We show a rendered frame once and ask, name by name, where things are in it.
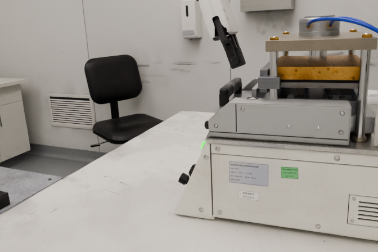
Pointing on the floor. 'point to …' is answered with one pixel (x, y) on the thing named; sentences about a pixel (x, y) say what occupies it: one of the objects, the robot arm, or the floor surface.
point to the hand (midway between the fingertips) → (235, 58)
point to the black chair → (117, 89)
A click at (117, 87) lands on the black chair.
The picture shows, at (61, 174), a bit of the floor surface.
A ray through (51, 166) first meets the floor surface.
